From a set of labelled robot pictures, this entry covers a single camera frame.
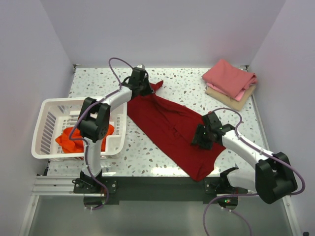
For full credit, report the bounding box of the dark red t-shirt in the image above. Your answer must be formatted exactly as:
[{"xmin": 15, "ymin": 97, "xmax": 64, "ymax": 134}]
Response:
[{"xmin": 127, "ymin": 93, "xmax": 225, "ymax": 181}]

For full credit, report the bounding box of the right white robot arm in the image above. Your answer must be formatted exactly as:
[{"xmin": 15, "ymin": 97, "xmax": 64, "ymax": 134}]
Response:
[{"xmin": 192, "ymin": 112, "xmax": 298, "ymax": 204}]

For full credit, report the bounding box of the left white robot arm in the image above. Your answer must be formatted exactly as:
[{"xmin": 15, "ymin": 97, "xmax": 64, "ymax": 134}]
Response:
[{"xmin": 73, "ymin": 64, "xmax": 154, "ymax": 193}]

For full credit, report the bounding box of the folded beige t-shirt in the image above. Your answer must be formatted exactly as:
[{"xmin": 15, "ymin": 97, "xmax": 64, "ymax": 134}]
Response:
[{"xmin": 205, "ymin": 86, "xmax": 256, "ymax": 111}]

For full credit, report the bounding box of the folded pink t-shirt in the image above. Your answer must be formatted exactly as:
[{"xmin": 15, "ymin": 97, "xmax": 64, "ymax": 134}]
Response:
[{"xmin": 202, "ymin": 59, "xmax": 258, "ymax": 102}]

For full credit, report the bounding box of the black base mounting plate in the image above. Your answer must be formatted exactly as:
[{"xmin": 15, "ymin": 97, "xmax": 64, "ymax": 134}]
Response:
[{"xmin": 72, "ymin": 177, "xmax": 248, "ymax": 207}]

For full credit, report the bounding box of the white plastic laundry basket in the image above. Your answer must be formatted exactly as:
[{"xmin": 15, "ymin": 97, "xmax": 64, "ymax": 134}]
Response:
[{"xmin": 31, "ymin": 97, "xmax": 127, "ymax": 161}]

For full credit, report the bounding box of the orange t-shirt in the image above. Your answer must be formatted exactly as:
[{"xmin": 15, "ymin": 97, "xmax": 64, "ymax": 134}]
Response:
[{"xmin": 55, "ymin": 120, "xmax": 115, "ymax": 154}]

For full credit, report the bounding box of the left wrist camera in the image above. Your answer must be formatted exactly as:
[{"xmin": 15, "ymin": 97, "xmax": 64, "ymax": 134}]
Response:
[{"xmin": 137, "ymin": 64, "xmax": 145, "ymax": 69}]

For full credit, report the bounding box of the aluminium extrusion rail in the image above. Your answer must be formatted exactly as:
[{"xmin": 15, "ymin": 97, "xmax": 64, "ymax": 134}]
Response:
[{"xmin": 31, "ymin": 176, "xmax": 291, "ymax": 197}]

